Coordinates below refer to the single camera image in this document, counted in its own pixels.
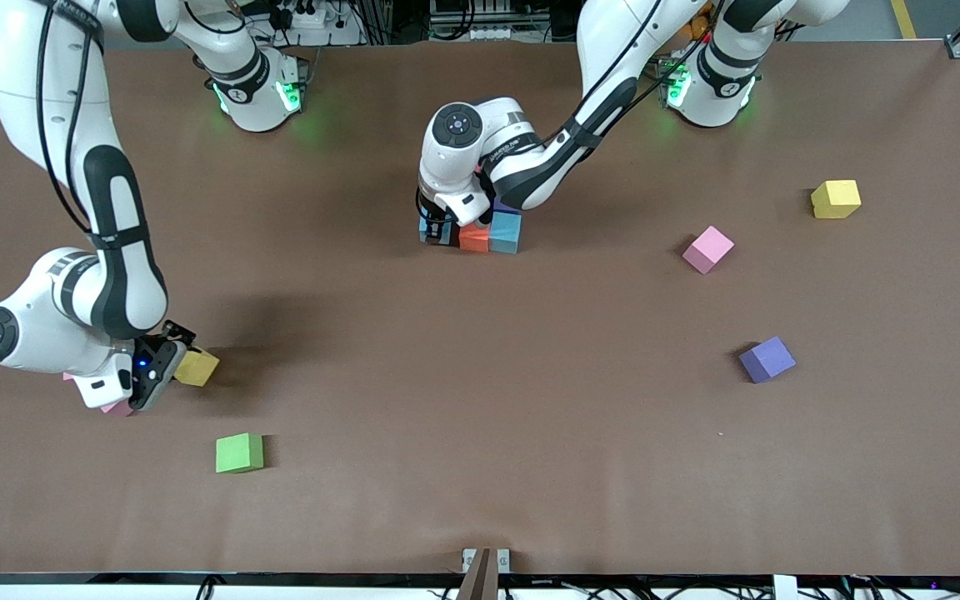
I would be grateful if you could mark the white label tag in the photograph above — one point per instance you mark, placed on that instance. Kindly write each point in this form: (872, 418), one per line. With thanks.
(784, 588)

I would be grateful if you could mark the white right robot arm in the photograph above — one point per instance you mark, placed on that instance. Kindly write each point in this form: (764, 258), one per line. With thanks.
(38, 333)

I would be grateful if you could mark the green foam cube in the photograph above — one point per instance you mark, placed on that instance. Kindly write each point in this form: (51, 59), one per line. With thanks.
(239, 452)

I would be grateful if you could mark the white table edge bracket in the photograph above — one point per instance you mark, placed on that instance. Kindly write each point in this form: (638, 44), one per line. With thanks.
(467, 556)

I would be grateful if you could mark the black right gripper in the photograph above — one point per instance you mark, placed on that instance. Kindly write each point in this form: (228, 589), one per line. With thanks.
(181, 332)

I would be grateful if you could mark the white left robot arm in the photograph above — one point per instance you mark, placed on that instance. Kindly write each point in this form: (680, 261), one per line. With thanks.
(480, 142)

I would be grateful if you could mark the cyan foam cube corner notch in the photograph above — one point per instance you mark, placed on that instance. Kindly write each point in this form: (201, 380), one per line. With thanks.
(507, 236)

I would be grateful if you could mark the white power strip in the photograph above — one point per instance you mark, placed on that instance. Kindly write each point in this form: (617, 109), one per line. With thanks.
(309, 18)

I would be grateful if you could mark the brown pointed bar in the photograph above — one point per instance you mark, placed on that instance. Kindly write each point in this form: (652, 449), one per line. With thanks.
(480, 583)

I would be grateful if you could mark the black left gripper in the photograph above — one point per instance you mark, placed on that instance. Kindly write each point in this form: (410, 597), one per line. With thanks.
(434, 225)

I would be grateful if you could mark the cyan foam cube with dots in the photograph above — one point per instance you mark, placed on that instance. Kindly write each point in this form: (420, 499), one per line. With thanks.
(426, 232)

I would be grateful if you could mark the yellow foam cube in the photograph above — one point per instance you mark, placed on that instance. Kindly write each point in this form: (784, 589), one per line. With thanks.
(201, 367)
(835, 198)

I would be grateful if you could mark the orange foam cube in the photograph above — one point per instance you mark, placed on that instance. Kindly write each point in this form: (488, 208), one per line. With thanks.
(473, 239)

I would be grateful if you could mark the orange yellow bag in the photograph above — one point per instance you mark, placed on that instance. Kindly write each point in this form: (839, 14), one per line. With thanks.
(695, 29)

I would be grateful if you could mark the purple foam cube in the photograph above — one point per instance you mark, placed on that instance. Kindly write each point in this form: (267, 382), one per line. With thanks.
(767, 358)
(500, 206)

